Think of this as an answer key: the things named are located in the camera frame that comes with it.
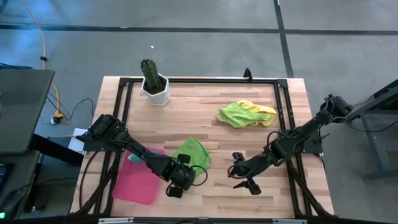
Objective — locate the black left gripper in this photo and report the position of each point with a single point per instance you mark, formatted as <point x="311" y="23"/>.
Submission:
<point x="182" y="177"/>

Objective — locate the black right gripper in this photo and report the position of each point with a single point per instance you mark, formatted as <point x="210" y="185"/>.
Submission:
<point x="245" y="170"/>

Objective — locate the green microfiber towel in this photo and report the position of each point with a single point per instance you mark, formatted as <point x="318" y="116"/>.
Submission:
<point x="194" y="149"/>
<point x="237" y="115"/>

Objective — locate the pink tray mat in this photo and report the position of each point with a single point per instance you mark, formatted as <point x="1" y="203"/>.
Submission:
<point x="136" y="186"/>

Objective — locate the teal microfiber towel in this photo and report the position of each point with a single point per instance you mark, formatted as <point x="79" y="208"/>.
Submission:
<point x="133" y="158"/>

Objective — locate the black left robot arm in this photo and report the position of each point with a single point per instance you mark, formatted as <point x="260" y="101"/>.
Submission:
<point x="140" y="152"/>

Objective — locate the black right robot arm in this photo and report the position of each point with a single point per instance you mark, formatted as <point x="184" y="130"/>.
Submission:
<point x="292" y="143"/>

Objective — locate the yellow microfiber towel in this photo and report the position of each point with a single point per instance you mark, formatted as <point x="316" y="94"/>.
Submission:
<point x="258" y="108"/>

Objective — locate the white hexagonal plant pot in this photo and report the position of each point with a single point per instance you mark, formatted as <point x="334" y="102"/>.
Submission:
<point x="158" y="98"/>

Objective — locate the green cactus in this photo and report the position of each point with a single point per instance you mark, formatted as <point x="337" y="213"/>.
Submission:
<point x="150" y="73"/>

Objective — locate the white paper sheet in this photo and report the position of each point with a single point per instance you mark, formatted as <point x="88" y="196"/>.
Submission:
<point x="76" y="144"/>

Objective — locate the black desk beam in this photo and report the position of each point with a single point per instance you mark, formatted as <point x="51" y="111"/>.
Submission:
<point x="53" y="149"/>

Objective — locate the grey metal table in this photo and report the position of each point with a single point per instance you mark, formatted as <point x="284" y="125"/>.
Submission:
<point x="373" y="105"/>

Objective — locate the dark grey desk top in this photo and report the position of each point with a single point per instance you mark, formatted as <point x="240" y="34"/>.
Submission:
<point x="25" y="109"/>

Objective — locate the black rounded device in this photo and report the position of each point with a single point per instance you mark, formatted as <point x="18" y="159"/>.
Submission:
<point x="11" y="203"/>

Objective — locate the silver bracket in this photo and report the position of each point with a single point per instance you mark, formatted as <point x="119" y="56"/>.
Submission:
<point x="289" y="221"/>
<point x="115" y="220"/>

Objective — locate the black triangular bracket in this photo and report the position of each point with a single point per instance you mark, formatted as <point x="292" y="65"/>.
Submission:
<point x="248" y="75"/>

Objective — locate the black aluminium table frame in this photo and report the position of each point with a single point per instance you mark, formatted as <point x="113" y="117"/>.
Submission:
<point x="202" y="80"/>

